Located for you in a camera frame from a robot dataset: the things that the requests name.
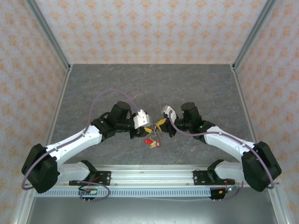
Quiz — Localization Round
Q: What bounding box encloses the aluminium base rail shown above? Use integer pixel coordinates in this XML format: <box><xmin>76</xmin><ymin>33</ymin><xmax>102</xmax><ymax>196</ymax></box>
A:
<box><xmin>59</xmin><ymin>164</ymin><xmax>280</xmax><ymax>187</ymax></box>

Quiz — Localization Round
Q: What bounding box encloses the silver keyring with many keys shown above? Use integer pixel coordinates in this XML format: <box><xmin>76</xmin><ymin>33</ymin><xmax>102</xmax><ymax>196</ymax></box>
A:
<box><xmin>149</xmin><ymin>123</ymin><xmax>162</xmax><ymax>149</ymax></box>

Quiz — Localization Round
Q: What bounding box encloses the grey metal panel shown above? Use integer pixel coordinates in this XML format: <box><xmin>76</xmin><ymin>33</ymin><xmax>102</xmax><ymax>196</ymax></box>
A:
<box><xmin>26</xmin><ymin>186</ymin><xmax>285</xmax><ymax>224</ymax></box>

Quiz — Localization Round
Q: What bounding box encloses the small circuit board with wires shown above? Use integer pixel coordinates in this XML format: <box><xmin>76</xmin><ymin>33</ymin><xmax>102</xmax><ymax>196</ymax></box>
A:
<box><xmin>78</xmin><ymin>184</ymin><xmax>98</xmax><ymax>196</ymax></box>
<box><xmin>218</xmin><ymin>185</ymin><xmax>237</xmax><ymax>195</ymax></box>

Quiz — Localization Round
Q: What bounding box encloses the white slotted cable duct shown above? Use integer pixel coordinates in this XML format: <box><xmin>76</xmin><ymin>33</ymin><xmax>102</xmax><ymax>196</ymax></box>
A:
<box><xmin>35</xmin><ymin>188</ymin><xmax>212</xmax><ymax>198</ymax></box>

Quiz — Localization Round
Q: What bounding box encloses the aluminium frame post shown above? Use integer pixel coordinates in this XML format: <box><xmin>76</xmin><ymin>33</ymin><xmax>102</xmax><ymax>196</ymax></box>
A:
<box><xmin>231</xmin><ymin>0</ymin><xmax>279</xmax><ymax>72</ymax></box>
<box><xmin>24</xmin><ymin>0</ymin><xmax>72</xmax><ymax>72</ymax></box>

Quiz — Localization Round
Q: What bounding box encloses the aluminium table edge rail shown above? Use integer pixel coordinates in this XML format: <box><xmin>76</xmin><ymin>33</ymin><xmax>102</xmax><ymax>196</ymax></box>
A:
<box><xmin>11</xmin><ymin>65</ymin><xmax>73</xmax><ymax>224</ymax></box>
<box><xmin>230</xmin><ymin>64</ymin><xmax>290</xmax><ymax>224</ymax></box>

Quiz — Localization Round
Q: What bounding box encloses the black mounting plate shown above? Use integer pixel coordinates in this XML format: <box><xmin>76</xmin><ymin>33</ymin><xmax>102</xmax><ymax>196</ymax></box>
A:
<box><xmin>92</xmin><ymin>171</ymin><xmax>112</xmax><ymax>187</ymax></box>
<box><xmin>193</xmin><ymin>171</ymin><xmax>212</xmax><ymax>187</ymax></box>

